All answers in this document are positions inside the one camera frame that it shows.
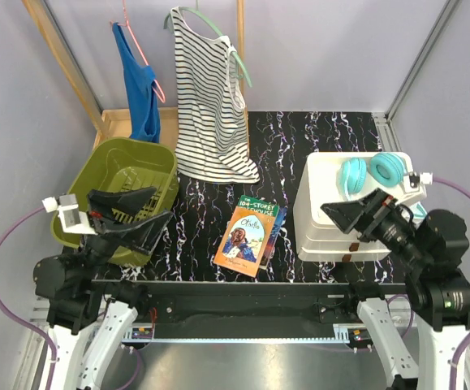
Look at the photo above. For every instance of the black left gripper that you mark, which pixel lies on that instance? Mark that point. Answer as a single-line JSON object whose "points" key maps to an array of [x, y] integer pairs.
{"points": [[141, 232]]}

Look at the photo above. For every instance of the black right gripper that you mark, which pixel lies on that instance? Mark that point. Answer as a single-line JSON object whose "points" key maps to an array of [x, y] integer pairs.
{"points": [[346, 214]]}

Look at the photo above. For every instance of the striped black white tank top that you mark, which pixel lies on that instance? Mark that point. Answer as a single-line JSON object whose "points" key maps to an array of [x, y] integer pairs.
{"points": [[212, 143]]}

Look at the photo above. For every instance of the blue tank top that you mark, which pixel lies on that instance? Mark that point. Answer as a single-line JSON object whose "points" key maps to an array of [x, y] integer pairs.
{"points": [[146, 123]]}

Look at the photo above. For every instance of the pink wire clothes hanger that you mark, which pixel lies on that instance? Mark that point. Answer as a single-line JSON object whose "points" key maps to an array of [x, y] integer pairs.
{"points": [[145, 61]]}

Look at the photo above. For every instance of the mint green clothes hanger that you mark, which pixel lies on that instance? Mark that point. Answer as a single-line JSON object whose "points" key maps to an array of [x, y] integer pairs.
{"points": [[237, 55]]}

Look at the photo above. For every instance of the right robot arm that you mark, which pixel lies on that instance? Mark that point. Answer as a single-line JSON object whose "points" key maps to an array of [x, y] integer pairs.
{"points": [[436, 288]]}

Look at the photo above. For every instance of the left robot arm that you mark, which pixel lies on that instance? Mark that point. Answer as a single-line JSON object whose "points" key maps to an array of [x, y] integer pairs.
{"points": [[87, 319]]}

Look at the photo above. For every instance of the white drawer storage box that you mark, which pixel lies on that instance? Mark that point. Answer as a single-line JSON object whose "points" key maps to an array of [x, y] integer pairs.
{"points": [[317, 239]]}

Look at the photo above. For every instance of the olive green plastic basket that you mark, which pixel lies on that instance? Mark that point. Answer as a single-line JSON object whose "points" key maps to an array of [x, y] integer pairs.
{"points": [[117, 165]]}

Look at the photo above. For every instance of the teal cat ear headphones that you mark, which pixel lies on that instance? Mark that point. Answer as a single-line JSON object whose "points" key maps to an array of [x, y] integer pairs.
{"points": [[389, 171]]}

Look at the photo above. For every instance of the blue storey treehouse book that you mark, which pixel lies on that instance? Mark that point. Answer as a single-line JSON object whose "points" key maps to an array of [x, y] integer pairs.
{"points": [[265, 207]]}

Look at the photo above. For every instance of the orange Othello book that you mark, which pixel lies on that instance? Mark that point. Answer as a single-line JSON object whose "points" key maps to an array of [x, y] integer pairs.
{"points": [[243, 244]]}

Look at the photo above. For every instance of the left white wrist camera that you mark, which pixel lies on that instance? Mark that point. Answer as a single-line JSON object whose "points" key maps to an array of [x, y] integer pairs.
{"points": [[67, 207]]}

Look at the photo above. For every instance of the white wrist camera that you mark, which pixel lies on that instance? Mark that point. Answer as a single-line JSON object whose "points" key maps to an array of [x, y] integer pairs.
{"points": [[413, 181], [67, 207]]}

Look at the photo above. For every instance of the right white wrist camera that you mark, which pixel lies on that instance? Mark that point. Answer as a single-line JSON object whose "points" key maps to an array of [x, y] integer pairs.
{"points": [[413, 181]]}

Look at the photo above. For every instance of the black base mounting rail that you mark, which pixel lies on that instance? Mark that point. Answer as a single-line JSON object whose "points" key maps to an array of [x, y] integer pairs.
{"points": [[247, 311]]}

